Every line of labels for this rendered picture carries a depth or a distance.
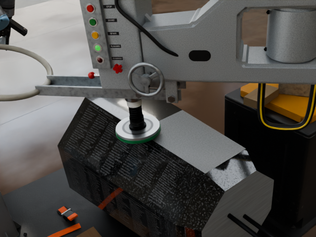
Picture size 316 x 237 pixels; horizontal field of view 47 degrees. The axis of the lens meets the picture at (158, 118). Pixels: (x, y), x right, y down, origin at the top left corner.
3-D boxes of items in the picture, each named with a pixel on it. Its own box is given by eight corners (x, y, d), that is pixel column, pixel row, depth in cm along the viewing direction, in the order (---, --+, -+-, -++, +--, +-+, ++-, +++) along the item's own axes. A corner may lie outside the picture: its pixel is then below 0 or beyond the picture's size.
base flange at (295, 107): (288, 70, 242) (288, 63, 239) (359, 94, 206) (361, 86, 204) (236, 94, 219) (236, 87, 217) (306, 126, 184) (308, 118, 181)
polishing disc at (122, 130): (111, 123, 179) (110, 121, 178) (150, 112, 185) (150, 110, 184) (123, 146, 162) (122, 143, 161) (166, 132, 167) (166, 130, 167)
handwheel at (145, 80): (170, 87, 149) (168, 53, 141) (165, 99, 141) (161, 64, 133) (136, 86, 153) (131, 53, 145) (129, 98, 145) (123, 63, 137)
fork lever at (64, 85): (187, 84, 165) (186, 74, 162) (179, 105, 149) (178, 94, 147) (53, 80, 182) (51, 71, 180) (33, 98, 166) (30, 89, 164)
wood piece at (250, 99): (263, 91, 211) (264, 83, 209) (278, 96, 205) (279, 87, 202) (243, 104, 200) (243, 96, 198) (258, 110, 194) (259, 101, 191)
